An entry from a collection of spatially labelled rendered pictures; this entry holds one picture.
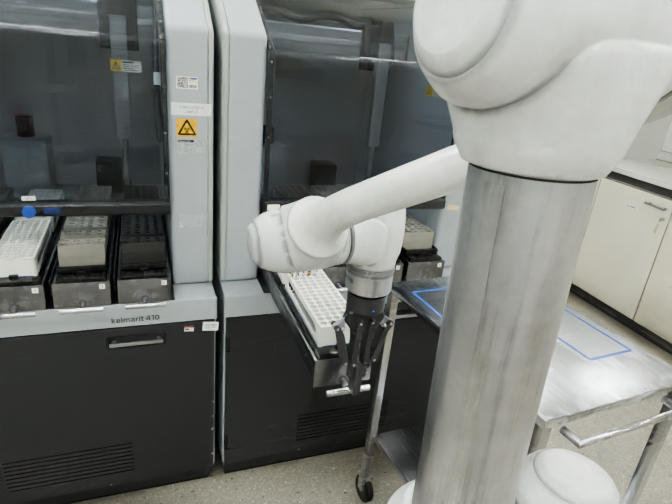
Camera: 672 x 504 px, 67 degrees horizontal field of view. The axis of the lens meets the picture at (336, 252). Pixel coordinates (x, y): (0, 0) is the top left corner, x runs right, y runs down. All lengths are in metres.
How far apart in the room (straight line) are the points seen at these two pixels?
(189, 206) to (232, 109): 0.29
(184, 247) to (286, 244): 0.75
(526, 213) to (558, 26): 0.13
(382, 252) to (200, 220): 0.72
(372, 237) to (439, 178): 0.24
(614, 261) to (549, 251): 3.15
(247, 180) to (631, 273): 2.57
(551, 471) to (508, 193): 0.42
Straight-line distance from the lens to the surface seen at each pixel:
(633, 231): 3.47
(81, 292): 1.47
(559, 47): 0.35
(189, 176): 1.45
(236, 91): 1.43
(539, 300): 0.44
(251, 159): 1.46
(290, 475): 1.99
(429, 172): 0.68
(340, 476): 2.01
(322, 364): 1.13
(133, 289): 1.47
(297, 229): 0.78
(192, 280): 1.56
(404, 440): 1.76
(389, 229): 0.89
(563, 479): 0.73
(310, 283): 1.30
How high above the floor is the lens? 1.44
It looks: 22 degrees down
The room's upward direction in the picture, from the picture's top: 6 degrees clockwise
